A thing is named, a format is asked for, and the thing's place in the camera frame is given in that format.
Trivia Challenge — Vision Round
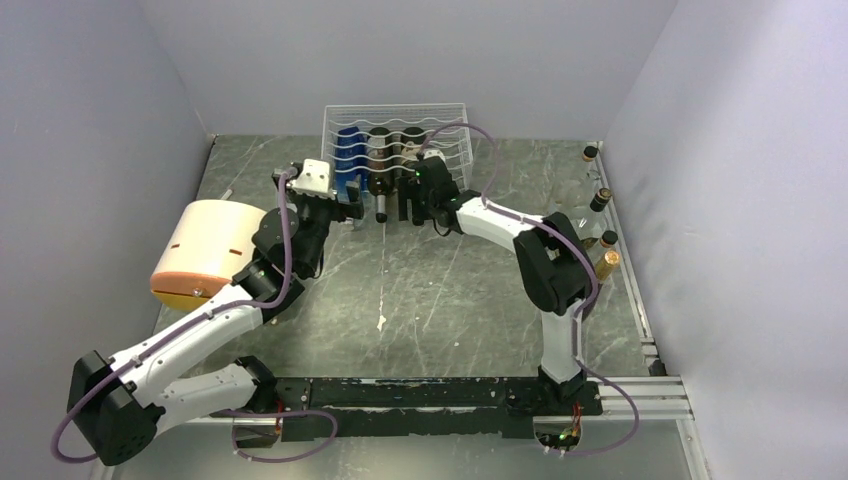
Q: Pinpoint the blue bottle bottom row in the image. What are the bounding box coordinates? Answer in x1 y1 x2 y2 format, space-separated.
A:
333 126 367 201

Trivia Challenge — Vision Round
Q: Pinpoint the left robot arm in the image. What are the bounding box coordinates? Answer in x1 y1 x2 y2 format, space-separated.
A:
50 159 363 466

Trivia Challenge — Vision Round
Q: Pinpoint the white wire wine rack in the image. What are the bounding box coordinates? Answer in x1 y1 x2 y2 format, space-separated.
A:
320 103 474 221

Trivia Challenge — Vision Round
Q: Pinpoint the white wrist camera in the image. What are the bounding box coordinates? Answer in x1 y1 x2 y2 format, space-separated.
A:
417 148 446 162
289 159 335 199

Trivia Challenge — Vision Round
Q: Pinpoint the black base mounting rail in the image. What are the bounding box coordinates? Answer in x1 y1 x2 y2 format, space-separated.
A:
242 375 603 442

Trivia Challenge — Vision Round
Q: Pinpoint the clear bottle black orange label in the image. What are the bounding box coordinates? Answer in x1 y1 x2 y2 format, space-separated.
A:
575 187 612 231

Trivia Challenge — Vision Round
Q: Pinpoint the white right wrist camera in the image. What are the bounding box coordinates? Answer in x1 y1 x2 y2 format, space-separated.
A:
417 148 446 162

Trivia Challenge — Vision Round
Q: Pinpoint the red wine bottle gold cap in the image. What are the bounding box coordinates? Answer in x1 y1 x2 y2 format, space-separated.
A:
590 249 621 284

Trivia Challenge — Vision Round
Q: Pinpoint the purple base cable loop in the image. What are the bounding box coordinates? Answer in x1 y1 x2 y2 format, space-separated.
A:
231 409 339 464

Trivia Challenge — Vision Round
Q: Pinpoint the cream orange bread box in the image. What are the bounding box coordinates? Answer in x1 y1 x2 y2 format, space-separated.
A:
150 199 266 312

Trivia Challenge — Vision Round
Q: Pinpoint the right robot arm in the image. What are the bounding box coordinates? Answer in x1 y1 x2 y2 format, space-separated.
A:
398 149 597 414

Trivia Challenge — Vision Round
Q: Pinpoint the dark bottle silver cap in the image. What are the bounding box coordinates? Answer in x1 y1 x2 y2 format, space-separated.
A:
367 126 394 223

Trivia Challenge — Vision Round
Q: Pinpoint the dark green bottle black cap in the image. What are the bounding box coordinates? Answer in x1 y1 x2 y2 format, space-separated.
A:
397 127 426 226

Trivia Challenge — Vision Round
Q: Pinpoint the clear bottle blue seal label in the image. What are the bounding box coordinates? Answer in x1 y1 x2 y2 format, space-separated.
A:
581 230 619 256

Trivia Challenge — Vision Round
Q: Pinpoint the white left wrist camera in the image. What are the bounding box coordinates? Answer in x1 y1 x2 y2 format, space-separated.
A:
289 159 335 199

